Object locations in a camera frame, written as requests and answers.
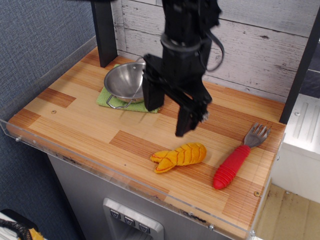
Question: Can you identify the steel colander bowl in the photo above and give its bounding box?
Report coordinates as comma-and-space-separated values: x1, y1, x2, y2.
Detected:
104, 58, 146, 109

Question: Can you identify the silver dispenser panel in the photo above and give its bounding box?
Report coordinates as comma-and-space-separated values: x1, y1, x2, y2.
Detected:
103, 197, 165, 240

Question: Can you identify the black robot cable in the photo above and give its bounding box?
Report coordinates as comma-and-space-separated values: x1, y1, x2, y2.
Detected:
198, 27, 225, 72

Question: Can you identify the clear acrylic guard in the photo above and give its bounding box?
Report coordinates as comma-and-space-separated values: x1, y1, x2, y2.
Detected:
0, 37, 284, 238

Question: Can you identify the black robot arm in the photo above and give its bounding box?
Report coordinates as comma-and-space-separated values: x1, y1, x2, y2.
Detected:
142, 0, 225, 137

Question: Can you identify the white aluminium frame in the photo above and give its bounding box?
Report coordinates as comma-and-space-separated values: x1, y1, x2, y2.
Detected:
270, 94, 320, 203

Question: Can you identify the orange plush fish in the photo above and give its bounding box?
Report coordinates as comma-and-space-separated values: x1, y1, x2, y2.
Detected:
150, 142, 207, 174

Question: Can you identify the yellow object bottom left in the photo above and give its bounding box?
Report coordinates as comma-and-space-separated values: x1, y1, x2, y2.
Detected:
28, 228, 47, 240

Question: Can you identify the black braided cable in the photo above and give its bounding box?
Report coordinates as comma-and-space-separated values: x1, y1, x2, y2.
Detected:
0, 218, 32, 240

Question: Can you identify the black right post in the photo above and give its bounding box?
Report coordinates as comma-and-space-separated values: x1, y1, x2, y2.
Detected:
279, 9, 320, 124

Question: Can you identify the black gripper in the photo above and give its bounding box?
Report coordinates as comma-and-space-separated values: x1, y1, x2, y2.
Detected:
142, 39, 212, 137

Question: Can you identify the red handled fork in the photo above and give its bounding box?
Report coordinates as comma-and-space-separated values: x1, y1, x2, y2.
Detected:
212, 123, 271, 190

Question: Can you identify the black left post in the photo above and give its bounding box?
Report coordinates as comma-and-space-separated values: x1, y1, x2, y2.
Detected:
90, 0, 118, 68

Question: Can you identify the black post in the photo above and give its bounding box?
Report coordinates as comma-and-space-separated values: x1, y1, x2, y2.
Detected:
90, 0, 118, 68
279, 9, 320, 124

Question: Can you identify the green cloth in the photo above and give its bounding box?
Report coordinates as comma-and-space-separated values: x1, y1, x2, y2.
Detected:
96, 63, 161, 114

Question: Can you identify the grey toy fridge cabinet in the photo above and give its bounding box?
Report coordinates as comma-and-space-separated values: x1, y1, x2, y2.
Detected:
48, 155, 227, 240

